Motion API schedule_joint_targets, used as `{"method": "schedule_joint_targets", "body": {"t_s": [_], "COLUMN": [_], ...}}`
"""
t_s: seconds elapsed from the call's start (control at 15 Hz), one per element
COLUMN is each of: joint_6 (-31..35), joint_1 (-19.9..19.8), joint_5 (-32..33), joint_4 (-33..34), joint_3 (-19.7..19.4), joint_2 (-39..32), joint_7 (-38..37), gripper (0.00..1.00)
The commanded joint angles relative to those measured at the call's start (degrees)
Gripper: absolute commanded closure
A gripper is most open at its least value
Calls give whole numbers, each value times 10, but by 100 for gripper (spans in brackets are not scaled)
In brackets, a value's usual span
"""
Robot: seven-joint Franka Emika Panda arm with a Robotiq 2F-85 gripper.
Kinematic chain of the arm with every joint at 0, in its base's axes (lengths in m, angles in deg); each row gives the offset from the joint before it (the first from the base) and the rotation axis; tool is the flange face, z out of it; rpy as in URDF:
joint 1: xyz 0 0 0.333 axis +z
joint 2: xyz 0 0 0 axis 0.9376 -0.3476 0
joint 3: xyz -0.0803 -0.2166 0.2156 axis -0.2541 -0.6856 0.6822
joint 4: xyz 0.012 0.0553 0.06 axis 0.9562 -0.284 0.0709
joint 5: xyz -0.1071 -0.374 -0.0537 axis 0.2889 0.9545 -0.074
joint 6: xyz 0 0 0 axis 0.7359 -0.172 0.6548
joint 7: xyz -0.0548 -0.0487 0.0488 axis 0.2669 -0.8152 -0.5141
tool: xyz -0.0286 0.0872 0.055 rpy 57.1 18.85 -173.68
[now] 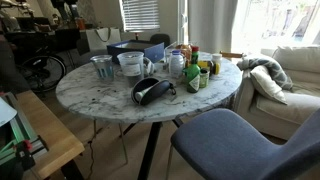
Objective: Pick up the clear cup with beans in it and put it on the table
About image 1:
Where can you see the clear cup with beans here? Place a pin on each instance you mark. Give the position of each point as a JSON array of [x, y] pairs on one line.
[[132, 66]]

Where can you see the clear cup blue stripes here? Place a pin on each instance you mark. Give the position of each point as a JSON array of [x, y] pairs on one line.
[[104, 67]]

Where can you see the round marble table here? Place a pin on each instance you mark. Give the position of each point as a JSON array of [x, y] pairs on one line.
[[83, 93]]

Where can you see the black open glasses case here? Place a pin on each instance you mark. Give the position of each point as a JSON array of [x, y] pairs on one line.
[[149, 89]]

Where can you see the clear bottle blue cap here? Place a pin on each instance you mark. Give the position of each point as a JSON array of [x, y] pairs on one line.
[[176, 64]]

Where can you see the green lime juice bottle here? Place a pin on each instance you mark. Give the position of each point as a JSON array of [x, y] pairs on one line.
[[192, 73]]

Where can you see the navy blue cardboard box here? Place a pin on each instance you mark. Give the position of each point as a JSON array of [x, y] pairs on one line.
[[153, 52]]

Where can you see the small green label jar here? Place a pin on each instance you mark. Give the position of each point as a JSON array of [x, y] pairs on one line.
[[204, 78]]

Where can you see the red cap sauce bottle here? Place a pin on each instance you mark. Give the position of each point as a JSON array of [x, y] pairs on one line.
[[195, 50]]

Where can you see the white pill bottle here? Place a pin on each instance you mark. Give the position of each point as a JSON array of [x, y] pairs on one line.
[[216, 58]]

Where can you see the blue upholstered chair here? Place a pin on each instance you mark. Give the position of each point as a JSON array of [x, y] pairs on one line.
[[221, 145]]

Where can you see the white window blinds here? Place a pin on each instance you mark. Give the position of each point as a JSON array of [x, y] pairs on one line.
[[140, 15]]

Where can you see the white tote bag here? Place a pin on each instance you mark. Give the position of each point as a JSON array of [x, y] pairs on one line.
[[99, 39]]

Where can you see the white curtain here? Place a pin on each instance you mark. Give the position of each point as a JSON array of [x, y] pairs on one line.
[[211, 23]]

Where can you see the grey patterned blanket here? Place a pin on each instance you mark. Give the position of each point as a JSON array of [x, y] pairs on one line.
[[274, 68]]

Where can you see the cream throw pillow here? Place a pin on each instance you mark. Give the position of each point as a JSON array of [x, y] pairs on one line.
[[265, 85]]

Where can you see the black bicycle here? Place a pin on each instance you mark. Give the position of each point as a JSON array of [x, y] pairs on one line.
[[29, 62]]

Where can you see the beige sofa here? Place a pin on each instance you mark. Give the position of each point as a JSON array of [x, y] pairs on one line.
[[302, 64]]

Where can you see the green red clamp tool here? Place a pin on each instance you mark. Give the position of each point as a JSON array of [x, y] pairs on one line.
[[21, 145]]

